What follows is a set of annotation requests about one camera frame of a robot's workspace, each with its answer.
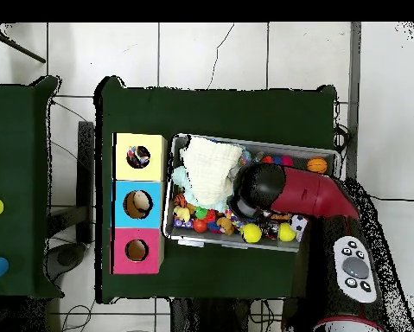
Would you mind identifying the cream yellow cloth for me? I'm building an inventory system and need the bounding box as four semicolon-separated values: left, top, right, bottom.
179;136;244;206

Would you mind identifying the light blue cloth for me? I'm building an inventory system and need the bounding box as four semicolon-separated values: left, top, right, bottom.
171;165;232;213

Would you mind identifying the colourful knotted cloth toy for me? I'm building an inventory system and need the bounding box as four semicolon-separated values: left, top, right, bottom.
127;145;151;169

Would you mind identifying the shallow silver mesh bin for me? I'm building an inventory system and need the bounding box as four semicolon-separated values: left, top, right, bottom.
162;132;341;253

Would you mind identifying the wooden box with three holes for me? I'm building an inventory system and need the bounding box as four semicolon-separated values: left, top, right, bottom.
111;132;168;276

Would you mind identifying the yellow duck plush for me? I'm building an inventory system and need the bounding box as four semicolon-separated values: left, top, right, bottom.
174;205;196;225

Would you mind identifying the brown teddy plush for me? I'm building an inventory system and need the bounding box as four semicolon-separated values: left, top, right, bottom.
215;216;235;236

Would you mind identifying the yellow smiley ball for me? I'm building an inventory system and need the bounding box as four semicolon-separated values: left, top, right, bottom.
240;222;263;244

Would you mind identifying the black and white soccer ball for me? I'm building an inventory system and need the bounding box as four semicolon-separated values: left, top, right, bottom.
289;214;309;243

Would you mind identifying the orange ball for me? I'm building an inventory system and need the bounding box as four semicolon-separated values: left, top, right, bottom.
306;156;328;175

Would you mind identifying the grey round floor base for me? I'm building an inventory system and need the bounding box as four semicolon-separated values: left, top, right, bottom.
47;241;87;282

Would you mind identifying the dark green side table cloth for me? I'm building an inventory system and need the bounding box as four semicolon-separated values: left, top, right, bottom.
0;75;64;299

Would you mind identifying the black tripod leg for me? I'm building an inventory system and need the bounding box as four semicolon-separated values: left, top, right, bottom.
0;29;47;64

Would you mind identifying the black cable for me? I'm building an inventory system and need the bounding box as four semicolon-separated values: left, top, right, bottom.
370;195;414;202

